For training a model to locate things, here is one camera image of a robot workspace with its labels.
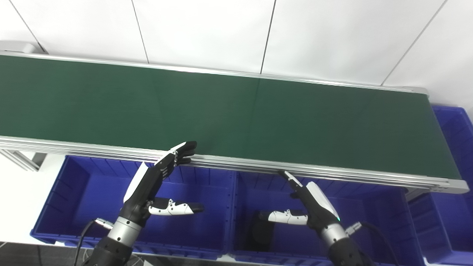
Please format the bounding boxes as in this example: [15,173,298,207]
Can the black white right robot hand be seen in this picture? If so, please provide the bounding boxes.
[259,170,341,232]

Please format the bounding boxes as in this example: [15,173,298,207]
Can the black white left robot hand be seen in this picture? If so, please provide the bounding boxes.
[119,141,205,228]

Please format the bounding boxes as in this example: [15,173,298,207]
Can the black cylinder block part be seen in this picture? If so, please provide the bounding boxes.
[246,210,277,252]

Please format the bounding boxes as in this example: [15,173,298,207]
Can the blue plastic bin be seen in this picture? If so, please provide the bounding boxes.
[229,171,426,266]
[408,105,473,265]
[30,155,238,260]

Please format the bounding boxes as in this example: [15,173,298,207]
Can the green conveyor belt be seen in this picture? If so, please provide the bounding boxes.
[0,55,462,181]
[0,51,470,194]

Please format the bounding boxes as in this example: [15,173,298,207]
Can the aluminium conveyor support leg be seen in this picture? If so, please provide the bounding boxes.
[0,149,47,173]
[404,187,433,202]

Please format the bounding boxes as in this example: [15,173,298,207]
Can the grey conveyor end cover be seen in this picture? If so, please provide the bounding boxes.
[0,40,45,54]

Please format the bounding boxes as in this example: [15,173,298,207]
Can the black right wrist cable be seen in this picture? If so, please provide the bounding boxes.
[345,221,400,266]

